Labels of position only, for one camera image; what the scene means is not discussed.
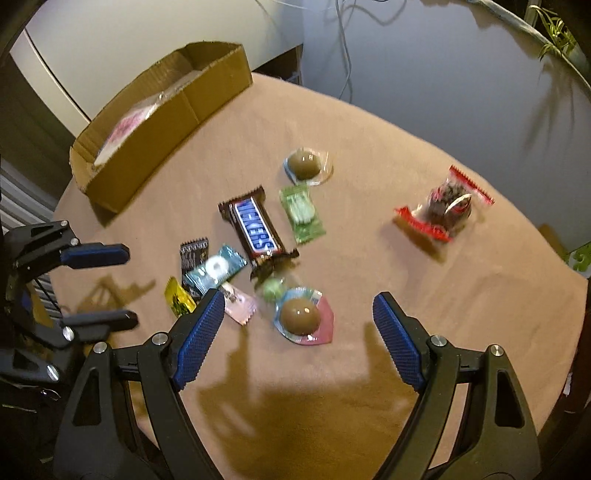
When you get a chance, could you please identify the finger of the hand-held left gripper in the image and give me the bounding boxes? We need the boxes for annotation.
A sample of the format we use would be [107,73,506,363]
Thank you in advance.
[9,281,139,380]
[10,220,131,278]

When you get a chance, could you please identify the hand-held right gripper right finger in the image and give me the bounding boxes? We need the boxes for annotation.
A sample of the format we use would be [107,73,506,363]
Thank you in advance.
[372,292,543,480]

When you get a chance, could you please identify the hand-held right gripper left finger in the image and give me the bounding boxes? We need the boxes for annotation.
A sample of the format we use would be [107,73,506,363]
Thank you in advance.
[53,288,227,480]

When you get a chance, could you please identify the cardboard box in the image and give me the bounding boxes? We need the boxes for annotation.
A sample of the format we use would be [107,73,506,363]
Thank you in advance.
[69,41,254,214]

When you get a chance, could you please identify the brown chocolate bar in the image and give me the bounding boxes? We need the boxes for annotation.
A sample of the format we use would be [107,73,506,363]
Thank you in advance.
[218,185,300,282]

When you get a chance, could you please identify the red snack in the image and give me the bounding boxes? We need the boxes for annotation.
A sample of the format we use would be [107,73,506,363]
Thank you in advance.
[392,165,496,243]

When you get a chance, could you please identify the green candy packet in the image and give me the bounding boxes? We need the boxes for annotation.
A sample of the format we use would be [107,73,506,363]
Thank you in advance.
[278,185,327,245]

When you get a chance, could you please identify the small yellow packet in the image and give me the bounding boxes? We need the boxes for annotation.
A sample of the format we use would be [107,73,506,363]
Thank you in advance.
[165,277,198,319]

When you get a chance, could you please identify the small pink packet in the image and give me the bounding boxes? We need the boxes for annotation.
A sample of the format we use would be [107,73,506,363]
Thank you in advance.
[221,282,258,325]

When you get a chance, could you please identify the teal candy packet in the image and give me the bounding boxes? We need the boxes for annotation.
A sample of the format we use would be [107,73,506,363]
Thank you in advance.
[183,244,247,298]

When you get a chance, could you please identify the small black packet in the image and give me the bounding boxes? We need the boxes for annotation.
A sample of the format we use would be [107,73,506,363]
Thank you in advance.
[179,237,209,291]

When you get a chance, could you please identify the grey ribbed panel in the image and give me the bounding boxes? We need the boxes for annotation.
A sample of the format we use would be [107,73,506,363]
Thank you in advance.
[0,166,60,234]

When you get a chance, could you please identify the small green wrapped candy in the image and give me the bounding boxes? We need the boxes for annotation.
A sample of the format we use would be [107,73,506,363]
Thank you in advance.
[261,276,289,302]

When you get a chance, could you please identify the clear pink snack bag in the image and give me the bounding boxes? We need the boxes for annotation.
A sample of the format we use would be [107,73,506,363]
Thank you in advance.
[95,69,204,167]

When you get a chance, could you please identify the green and white bag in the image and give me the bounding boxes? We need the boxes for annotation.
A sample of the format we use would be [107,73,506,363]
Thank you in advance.
[568,242,591,278]

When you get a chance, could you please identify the beige tablecloth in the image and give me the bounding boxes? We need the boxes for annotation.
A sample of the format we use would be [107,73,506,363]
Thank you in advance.
[48,71,589,480]

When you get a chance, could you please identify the white cabinet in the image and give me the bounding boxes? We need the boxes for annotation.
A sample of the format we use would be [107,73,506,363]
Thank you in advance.
[9,0,305,139]

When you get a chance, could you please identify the green potted plant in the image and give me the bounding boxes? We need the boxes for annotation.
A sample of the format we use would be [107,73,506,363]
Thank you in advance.
[526,4,583,61]

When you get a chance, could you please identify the white cable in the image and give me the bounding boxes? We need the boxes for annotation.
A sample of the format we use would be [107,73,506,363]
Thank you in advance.
[335,0,357,101]

